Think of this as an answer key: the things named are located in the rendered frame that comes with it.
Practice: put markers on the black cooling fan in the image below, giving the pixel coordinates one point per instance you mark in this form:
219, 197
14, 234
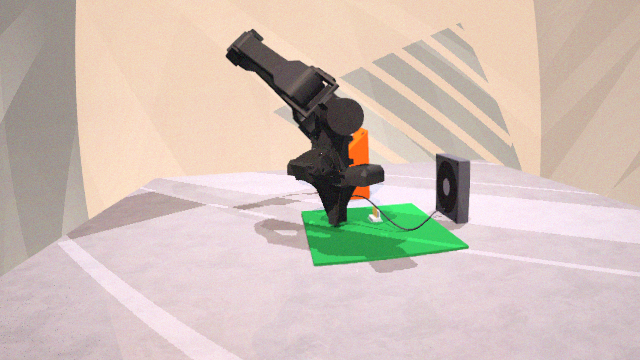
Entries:
453, 187

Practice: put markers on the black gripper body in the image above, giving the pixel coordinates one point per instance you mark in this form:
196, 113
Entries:
361, 175

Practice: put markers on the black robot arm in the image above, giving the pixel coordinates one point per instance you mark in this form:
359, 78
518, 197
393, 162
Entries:
315, 107

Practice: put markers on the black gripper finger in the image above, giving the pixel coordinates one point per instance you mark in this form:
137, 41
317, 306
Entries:
325, 191
342, 196

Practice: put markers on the black fan cable with plug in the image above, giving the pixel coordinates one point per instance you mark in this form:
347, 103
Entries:
334, 221

